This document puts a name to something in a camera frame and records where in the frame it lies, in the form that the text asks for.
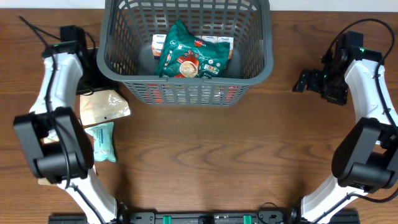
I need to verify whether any beige paper pouch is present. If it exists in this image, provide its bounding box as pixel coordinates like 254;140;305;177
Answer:
37;131;94;186
80;90;131;126

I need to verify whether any dark grey plastic basket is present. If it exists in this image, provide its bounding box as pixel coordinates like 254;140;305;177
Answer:
97;0;274;106

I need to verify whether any teal wet wipes pack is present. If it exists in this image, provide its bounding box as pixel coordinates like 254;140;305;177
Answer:
85;122;117;162

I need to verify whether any white tissue pack box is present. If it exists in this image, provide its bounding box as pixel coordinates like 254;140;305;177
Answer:
151;34;234;60

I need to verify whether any red spaghetti pasta packet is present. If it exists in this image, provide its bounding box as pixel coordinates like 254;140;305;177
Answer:
139;84;248;106

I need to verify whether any green Nescafe coffee bag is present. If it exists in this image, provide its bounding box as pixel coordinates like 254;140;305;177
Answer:
154;20;230;78

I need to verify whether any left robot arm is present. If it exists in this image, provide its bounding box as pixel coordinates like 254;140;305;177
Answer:
13;26;123;223

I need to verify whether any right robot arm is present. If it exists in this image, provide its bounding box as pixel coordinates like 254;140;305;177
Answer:
289;31;397;223

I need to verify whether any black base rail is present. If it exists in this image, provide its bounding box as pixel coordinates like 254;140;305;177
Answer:
48;210;361;224

